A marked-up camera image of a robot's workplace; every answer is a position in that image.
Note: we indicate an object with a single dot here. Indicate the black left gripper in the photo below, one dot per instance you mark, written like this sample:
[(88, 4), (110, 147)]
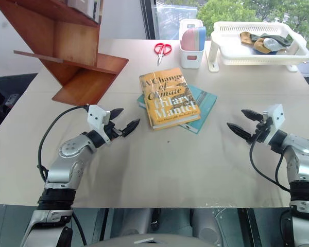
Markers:
[(114, 132)]

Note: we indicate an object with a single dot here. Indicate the black window frame post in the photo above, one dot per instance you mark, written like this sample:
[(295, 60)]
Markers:
[(148, 19)]

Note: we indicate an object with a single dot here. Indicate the pink plastic board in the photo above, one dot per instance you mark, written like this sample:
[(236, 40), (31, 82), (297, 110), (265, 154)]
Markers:
[(188, 38)]

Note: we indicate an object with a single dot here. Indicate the grey sock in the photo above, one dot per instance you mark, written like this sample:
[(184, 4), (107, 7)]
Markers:
[(271, 44)]

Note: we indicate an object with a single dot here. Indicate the brown wooden bookshelf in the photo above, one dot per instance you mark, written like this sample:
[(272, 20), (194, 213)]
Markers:
[(74, 59)]

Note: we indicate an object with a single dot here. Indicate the yellow hardcover book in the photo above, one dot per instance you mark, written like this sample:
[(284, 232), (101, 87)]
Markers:
[(167, 100)]

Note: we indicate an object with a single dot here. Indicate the mustard brown sock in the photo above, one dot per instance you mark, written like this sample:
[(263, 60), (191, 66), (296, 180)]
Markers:
[(245, 38)]

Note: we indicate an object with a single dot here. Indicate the mustard sock with blue toe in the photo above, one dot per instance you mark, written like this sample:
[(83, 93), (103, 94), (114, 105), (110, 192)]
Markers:
[(260, 47)]

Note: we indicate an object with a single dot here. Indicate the blue plastic board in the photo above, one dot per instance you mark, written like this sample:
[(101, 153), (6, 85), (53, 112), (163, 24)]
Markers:
[(201, 38)]

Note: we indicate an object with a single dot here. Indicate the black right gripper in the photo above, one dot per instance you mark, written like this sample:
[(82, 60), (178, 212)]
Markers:
[(260, 132)]

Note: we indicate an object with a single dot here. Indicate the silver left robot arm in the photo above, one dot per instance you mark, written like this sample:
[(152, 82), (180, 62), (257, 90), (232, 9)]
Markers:
[(67, 159)]

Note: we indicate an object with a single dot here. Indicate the grey rounded shape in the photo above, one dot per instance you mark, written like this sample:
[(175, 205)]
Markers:
[(206, 223), (134, 221)]

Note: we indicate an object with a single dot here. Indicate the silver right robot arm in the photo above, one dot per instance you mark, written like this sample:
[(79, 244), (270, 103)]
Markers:
[(302, 167)]

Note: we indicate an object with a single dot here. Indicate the white plastic basket rack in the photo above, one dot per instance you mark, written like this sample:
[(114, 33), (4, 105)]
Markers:
[(229, 55)]

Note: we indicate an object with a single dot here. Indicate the dark green sock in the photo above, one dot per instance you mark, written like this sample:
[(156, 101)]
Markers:
[(279, 40)]

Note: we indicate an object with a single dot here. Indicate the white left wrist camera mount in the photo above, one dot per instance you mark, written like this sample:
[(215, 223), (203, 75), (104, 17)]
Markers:
[(96, 117)]

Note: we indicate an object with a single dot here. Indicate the grey robot torso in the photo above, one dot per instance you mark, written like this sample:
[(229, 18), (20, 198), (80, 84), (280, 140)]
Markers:
[(154, 242)]

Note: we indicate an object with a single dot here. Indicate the white plastic storage bin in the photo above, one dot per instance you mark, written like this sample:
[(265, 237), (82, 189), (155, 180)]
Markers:
[(191, 57)]

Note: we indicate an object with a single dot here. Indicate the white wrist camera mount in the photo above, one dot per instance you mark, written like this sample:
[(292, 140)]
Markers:
[(274, 115), (96, 117)]

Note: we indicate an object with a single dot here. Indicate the teal paperback book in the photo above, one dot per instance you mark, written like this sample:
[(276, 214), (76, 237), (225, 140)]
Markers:
[(204, 103)]

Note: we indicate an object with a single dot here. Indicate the dark furniture beside table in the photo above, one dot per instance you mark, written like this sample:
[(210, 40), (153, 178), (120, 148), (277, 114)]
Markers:
[(5, 90)]

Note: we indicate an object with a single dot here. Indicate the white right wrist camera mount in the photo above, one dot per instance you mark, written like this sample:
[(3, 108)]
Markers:
[(274, 115)]

